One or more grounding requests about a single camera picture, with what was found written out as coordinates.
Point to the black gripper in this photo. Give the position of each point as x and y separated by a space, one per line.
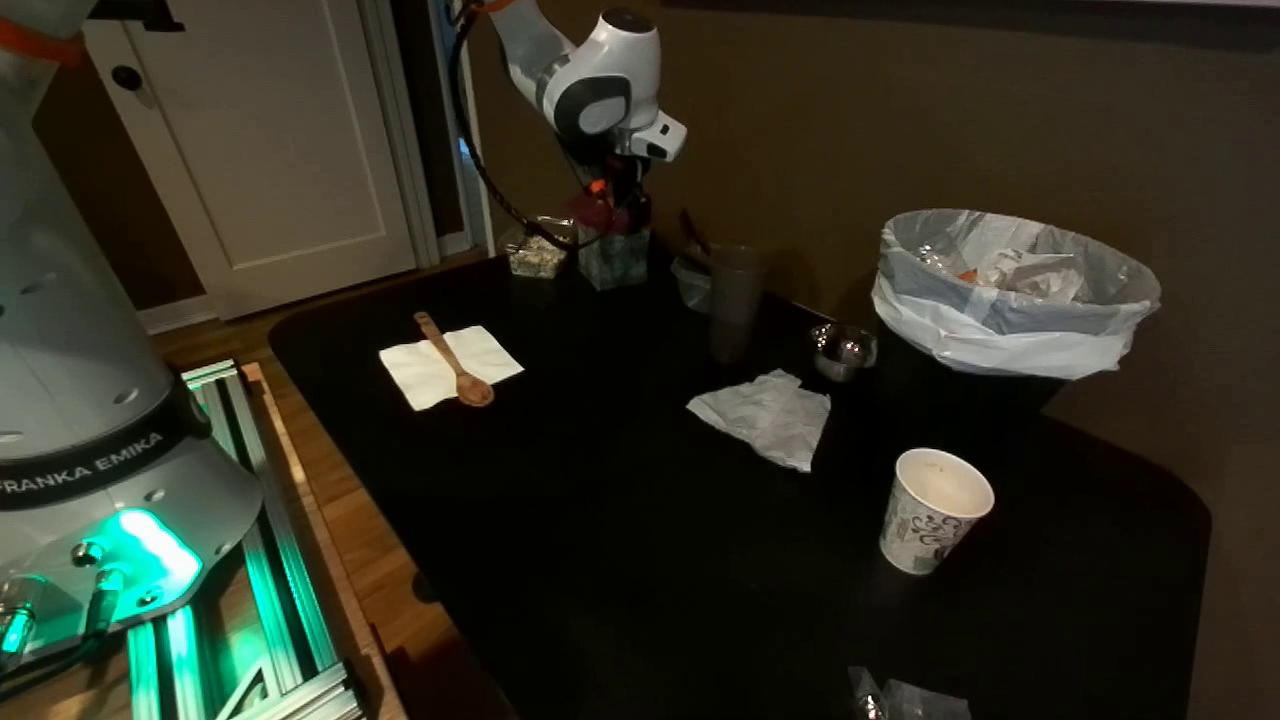
608 162

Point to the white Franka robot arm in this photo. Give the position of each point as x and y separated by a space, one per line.
83 372

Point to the crumpled white tissue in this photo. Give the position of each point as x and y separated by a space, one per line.
767 417

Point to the clear plastic container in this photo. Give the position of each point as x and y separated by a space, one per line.
688 280

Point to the popcorn container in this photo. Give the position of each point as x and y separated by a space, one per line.
536 259

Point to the wooden spoon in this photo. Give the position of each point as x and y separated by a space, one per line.
454 362

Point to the flat white napkin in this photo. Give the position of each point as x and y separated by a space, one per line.
446 364

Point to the small metal bowl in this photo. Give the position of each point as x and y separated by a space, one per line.
844 355

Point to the white door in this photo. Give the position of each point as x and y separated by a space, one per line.
265 135

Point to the white plastic bag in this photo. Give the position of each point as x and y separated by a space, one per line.
1013 300

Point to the printed paper cup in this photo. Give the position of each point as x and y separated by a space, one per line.
935 512

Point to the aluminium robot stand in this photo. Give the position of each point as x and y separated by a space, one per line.
225 614

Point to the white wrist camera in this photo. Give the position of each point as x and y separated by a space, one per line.
662 137

